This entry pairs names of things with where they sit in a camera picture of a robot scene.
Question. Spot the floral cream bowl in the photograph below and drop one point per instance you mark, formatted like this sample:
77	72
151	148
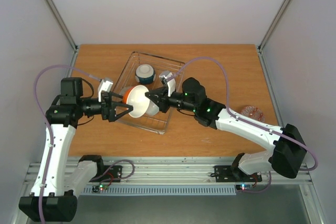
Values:
124	90

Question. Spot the aluminium mounting rail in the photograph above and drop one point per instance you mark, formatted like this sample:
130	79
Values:
170	170

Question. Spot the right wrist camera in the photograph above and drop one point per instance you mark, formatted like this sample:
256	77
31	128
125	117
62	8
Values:
168	80

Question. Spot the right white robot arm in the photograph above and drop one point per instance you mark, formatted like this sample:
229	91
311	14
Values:
284	148

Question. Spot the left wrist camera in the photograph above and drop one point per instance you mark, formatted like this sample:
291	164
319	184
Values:
104	86

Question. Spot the controller board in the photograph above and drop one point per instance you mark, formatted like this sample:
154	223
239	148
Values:
245	187
99	188

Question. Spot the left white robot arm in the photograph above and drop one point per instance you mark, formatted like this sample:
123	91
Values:
54	197

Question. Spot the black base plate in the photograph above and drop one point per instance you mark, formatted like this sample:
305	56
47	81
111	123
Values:
224	173
113	174

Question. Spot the red patterned small dish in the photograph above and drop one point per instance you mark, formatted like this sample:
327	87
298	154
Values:
253	112

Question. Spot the teal and white bowl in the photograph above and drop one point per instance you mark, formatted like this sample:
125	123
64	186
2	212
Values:
145	74

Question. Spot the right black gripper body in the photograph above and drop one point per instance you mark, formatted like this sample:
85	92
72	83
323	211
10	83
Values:
165	99

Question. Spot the right controller board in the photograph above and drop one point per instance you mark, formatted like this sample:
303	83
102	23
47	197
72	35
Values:
245	187

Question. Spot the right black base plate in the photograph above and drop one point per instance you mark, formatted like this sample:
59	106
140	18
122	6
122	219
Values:
224	173

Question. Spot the left aluminium frame post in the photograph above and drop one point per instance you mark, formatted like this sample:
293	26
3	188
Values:
52	6

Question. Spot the left controller board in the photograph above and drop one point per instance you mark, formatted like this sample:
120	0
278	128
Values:
99	188

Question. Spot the aluminium frame post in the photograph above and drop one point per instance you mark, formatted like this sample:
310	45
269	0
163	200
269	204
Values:
52	6
277	18

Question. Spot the grey slotted cable duct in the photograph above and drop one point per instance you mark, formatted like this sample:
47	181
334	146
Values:
164	190

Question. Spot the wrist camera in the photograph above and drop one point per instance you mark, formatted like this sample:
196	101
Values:
104	86
168	80

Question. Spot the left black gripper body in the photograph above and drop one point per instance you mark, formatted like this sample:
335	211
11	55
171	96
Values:
105	111

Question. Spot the right aluminium frame post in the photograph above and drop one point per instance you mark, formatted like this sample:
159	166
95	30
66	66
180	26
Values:
277	18

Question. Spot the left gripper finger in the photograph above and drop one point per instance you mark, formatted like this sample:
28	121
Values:
115	97
117	110

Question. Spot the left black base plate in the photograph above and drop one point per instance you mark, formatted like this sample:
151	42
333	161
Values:
113	174

